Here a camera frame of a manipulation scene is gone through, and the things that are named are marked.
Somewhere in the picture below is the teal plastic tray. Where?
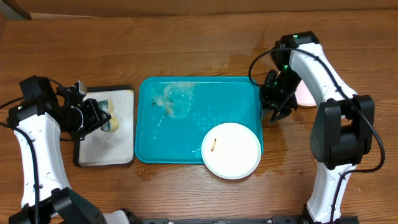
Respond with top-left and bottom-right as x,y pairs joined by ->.
134,77 -> 263,164

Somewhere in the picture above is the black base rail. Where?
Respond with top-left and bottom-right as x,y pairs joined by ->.
136,215 -> 360,224

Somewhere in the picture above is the yellow sponge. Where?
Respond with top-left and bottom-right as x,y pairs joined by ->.
98,99 -> 119,133

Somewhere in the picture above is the black soapy water tray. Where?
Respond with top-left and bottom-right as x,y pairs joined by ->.
73,85 -> 135,167

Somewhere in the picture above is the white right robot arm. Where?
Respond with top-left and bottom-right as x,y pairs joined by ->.
259,31 -> 375,223

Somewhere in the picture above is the white plate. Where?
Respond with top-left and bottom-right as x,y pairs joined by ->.
295,80 -> 317,107
201,123 -> 262,180

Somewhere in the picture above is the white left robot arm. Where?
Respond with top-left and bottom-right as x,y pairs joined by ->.
5,76 -> 135,223

